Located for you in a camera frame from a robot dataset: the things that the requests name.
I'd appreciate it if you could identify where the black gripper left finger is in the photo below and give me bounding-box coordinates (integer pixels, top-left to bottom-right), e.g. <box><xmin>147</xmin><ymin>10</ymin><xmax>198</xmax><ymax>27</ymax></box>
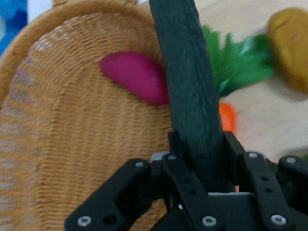
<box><xmin>64</xmin><ymin>131</ymin><xmax>225</xmax><ymax>231</ymax></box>

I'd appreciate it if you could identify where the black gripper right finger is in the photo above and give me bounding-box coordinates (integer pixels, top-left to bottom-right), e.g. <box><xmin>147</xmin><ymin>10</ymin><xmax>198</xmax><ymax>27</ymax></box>
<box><xmin>223</xmin><ymin>131</ymin><xmax>308</xmax><ymax>231</ymax></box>

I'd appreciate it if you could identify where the long dark green cucumber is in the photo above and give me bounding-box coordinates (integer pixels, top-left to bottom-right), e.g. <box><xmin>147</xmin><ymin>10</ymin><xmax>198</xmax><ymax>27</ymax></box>
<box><xmin>148</xmin><ymin>0</ymin><xmax>230</xmax><ymax>193</ymax></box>

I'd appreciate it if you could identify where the wooden cutting board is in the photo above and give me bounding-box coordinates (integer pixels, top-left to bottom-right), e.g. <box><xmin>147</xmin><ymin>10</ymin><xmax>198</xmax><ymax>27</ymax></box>
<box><xmin>192</xmin><ymin>0</ymin><xmax>308</xmax><ymax>169</ymax></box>

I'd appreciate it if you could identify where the woven wicker basket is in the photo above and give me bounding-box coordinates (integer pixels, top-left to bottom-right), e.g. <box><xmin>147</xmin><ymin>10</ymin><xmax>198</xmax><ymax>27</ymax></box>
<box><xmin>0</xmin><ymin>0</ymin><xmax>174</xmax><ymax>231</ymax></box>

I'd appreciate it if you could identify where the purple toy eggplant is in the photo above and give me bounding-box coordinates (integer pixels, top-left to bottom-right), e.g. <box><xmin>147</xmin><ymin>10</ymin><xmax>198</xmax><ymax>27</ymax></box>
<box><xmin>99</xmin><ymin>51</ymin><xmax>170</xmax><ymax>106</ymax></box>

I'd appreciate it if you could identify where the orange carrot with green leaves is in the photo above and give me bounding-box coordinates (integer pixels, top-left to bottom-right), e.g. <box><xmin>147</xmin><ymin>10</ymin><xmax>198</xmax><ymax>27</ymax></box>
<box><xmin>202</xmin><ymin>24</ymin><xmax>275</xmax><ymax>134</ymax></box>

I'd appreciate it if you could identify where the brown potato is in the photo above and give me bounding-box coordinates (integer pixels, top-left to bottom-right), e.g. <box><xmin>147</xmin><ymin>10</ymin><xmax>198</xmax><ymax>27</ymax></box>
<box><xmin>267</xmin><ymin>7</ymin><xmax>308</xmax><ymax>93</ymax></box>

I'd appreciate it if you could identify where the light blue foam mat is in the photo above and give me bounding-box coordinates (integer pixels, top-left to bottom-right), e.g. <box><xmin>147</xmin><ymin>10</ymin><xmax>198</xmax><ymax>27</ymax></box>
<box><xmin>0</xmin><ymin>21</ymin><xmax>21</xmax><ymax>58</ymax></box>

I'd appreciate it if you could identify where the dark blue foam mat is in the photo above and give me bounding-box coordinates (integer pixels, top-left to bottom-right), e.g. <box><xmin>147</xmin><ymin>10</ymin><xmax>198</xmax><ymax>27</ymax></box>
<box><xmin>0</xmin><ymin>0</ymin><xmax>28</xmax><ymax>33</ymax></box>

